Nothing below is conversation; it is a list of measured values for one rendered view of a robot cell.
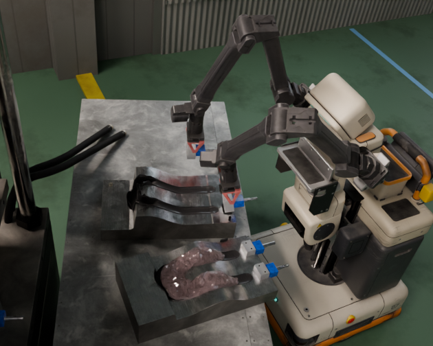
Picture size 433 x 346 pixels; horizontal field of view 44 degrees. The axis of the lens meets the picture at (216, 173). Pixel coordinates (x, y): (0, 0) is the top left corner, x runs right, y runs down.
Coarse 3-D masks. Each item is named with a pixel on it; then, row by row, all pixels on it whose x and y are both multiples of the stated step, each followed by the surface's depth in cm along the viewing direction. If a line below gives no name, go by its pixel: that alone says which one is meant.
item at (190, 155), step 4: (192, 144) 221; (196, 144) 223; (204, 144) 224; (188, 148) 219; (200, 148) 221; (204, 148) 222; (212, 148) 223; (188, 152) 220; (188, 156) 221; (192, 156) 221
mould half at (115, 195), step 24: (144, 168) 211; (120, 192) 211; (144, 192) 202; (168, 192) 208; (216, 192) 212; (120, 216) 202; (144, 216) 194; (168, 216) 198; (192, 216) 202; (216, 216) 203
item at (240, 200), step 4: (224, 196) 203; (228, 196) 203; (232, 196) 205; (240, 196) 204; (224, 200) 201; (236, 200) 202; (240, 200) 202; (244, 200) 204; (248, 200) 204; (224, 204) 201; (228, 204) 202; (236, 204) 203; (240, 204) 203; (224, 208) 203; (228, 208) 203; (232, 208) 203
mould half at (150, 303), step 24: (240, 240) 200; (120, 264) 180; (144, 264) 181; (216, 264) 187; (240, 264) 192; (120, 288) 182; (144, 288) 174; (240, 288) 184; (264, 288) 186; (144, 312) 168; (168, 312) 168; (192, 312) 173; (216, 312) 179; (144, 336) 170
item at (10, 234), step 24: (48, 216) 211; (0, 240) 197; (24, 240) 198; (0, 264) 190; (24, 264) 191; (0, 288) 183; (24, 288) 184; (24, 312) 177; (0, 336) 170; (24, 336) 171
